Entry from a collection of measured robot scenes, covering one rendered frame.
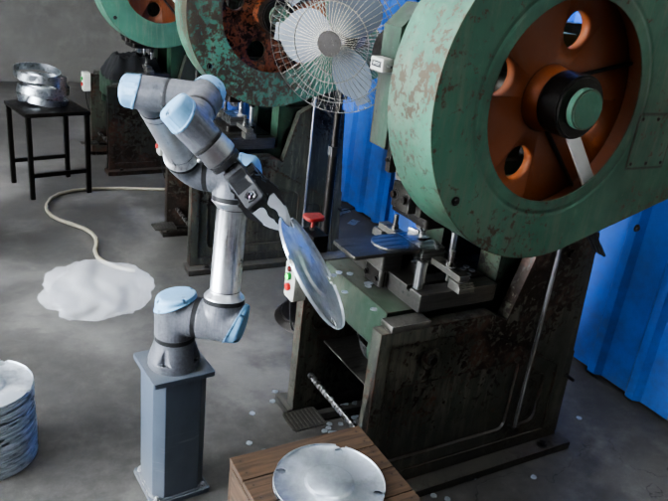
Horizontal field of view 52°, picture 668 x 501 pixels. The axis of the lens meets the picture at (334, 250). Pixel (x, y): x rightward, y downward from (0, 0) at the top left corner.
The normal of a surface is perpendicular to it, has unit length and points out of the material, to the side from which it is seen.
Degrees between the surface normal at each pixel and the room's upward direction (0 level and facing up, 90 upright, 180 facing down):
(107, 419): 0
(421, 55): 76
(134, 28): 90
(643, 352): 90
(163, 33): 90
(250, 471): 0
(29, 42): 90
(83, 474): 0
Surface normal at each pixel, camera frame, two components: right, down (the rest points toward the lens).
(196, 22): 0.44, 0.40
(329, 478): 0.11, -0.92
